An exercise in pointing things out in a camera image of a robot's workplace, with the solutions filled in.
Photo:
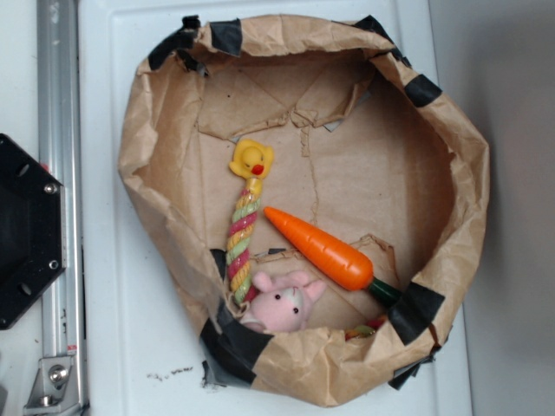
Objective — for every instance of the yellow rubber duck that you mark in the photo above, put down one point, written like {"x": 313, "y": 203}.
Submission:
{"x": 252, "y": 161}

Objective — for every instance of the orange plastic carrot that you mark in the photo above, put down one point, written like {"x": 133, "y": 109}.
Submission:
{"x": 343, "y": 264}

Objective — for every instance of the pink plush bunny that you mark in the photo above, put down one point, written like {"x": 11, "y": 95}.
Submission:
{"x": 284, "y": 302}

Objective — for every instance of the brown paper bag bin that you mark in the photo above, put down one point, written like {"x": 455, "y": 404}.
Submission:
{"x": 366, "y": 149}

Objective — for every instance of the multicolour twisted rope toy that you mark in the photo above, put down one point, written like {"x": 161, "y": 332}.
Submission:
{"x": 238, "y": 265}

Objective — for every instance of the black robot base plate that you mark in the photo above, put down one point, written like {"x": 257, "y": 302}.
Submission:
{"x": 31, "y": 231}

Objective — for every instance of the aluminium extrusion rail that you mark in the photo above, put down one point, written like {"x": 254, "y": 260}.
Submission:
{"x": 63, "y": 305}

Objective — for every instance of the metal corner bracket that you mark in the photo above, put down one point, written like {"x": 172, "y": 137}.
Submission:
{"x": 55, "y": 388}

